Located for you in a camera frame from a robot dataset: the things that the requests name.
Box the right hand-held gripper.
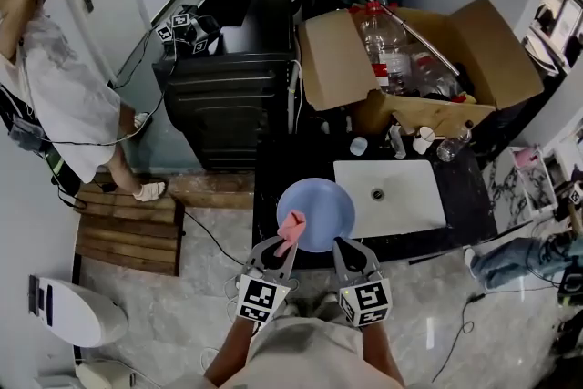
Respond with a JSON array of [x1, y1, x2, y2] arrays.
[[330, 237, 394, 329]]

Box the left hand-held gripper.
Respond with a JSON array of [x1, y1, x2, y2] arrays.
[[235, 235, 301, 326]]

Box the pink sponge cloth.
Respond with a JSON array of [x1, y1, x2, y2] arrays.
[[278, 209, 307, 256]]

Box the light blue plate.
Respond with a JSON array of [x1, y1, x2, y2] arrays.
[[276, 177, 356, 254]]

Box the person's right forearm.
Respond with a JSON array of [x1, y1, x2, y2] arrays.
[[362, 322, 406, 388]]

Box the person's left forearm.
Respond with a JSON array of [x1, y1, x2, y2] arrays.
[[203, 313, 265, 388]]

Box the person's right shoe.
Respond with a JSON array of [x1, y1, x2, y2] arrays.
[[313, 291, 341, 315]]

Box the white rectangular sink basin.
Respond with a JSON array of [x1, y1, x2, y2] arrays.
[[332, 159, 447, 240]]

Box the raw wooden ledge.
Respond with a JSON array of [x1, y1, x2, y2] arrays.
[[168, 171, 256, 210]]

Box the black marble vanity table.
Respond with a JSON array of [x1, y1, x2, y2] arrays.
[[251, 122, 498, 265]]

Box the person's beige shirt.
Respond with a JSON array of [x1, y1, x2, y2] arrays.
[[163, 316, 438, 389]]

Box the chrome faucet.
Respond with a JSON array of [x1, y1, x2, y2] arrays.
[[386, 122, 407, 159]]

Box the white mug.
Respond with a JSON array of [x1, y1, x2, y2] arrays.
[[412, 126, 437, 154]]

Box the slatted wooden step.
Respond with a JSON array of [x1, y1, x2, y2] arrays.
[[72, 181, 186, 278]]

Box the small clear plastic bottle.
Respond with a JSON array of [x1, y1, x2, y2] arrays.
[[435, 120, 474, 163]]

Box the marble patterned cabinet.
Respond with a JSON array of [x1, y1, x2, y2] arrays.
[[482, 145, 559, 238]]

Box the white rounded appliance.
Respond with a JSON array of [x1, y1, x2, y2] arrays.
[[26, 272, 129, 348]]

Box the pink small container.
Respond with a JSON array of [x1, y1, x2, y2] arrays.
[[512, 147, 539, 168]]

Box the large open cardboard box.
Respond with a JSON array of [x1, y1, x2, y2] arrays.
[[298, 0, 546, 138]]

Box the crushed clear plastic bottle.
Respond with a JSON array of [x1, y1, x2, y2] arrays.
[[409, 49, 461, 99]]

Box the beige small box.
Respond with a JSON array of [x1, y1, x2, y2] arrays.
[[75, 363, 138, 389]]

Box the large clear bottle red cap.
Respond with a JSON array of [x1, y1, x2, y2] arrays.
[[353, 0, 414, 95]]

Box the spare hand-held gripper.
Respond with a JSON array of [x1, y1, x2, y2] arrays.
[[156, 11, 223, 56]]

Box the clear plastic bottles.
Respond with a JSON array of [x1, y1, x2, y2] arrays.
[[328, 0, 461, 77]]

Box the white toilet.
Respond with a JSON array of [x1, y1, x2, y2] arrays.
[[34, 373, 78, 389]]

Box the black cloth bag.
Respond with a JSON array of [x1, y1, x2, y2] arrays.
[[199, 0, 251, 26]]

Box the black floor cable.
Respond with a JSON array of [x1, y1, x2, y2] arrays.
[[181, 209, 247, 268]]

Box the black cable with adapter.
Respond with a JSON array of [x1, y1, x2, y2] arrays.
[[430, 293, 484, 384]]

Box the grey corrugated drain hose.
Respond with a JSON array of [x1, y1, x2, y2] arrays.
[[286, 58, 304, 134]]

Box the thin black tether cable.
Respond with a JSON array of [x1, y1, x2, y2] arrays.
[[45, 26, 179, 147]]

